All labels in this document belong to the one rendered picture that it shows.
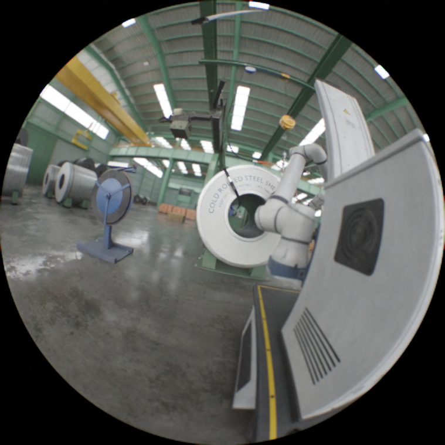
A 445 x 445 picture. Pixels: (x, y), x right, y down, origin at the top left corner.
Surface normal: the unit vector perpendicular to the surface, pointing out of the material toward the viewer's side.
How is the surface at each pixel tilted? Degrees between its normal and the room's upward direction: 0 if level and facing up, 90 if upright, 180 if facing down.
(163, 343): 0
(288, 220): 90
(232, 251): 90
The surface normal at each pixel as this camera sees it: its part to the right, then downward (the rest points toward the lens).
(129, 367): 0.22, -0.97
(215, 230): 0.01, 0.03
